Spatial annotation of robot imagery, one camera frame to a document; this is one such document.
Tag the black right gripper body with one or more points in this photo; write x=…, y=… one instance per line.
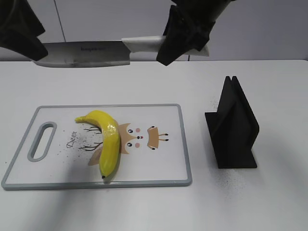
x=203, y=10

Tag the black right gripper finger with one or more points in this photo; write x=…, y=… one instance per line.
x=177, y=37
x=199, y=32

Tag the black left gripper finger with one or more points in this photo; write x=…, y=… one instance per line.
x=18, y=16
x=31, y=48

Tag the white-handled kitchen knife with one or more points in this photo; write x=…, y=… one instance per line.
x=89, y=54

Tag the yellow plastic banana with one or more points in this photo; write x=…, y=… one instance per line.
x=111, y=140

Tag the black knife stand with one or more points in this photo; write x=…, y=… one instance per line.
x=233, y=128

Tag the white grey-rimmed cutting board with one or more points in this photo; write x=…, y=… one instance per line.
x=57, y=153

